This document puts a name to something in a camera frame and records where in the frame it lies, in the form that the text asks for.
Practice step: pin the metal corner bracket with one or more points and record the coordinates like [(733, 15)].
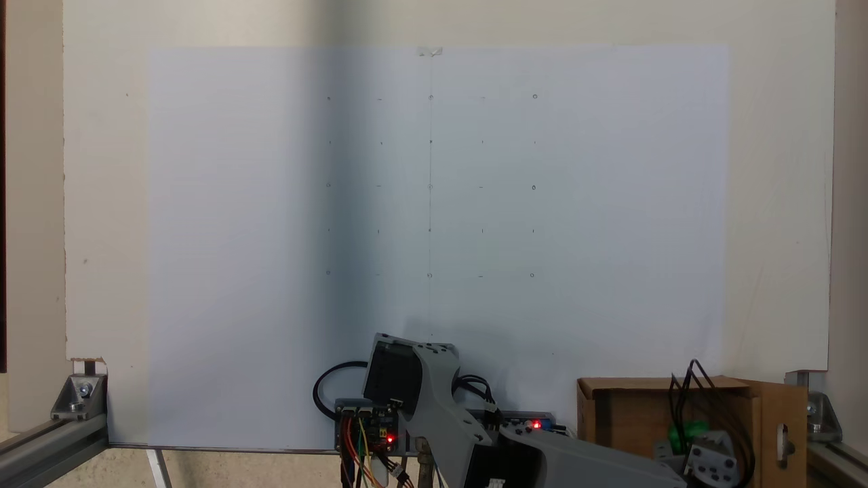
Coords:
[(81, 396), (822, 417)]

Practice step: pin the blue board with red led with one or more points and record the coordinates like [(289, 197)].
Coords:
[(536, 424)]

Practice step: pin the clear tape piece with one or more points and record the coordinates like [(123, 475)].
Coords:
[(430, 51)]

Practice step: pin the grey koch robot arm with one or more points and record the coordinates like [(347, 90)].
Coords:
[(441, 407)]

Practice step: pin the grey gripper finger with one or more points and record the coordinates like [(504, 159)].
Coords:
[(668, 457)]

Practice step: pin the green dice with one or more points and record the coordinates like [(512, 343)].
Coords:
[(688, 432)]

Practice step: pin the brown cardboard box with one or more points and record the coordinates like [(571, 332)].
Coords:
[(624, 413)]

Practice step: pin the black motor controller board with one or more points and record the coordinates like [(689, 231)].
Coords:
[(366, 427)]

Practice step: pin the aluminium frame rail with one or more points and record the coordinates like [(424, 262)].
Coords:
[(47, 451), (837, 464)]

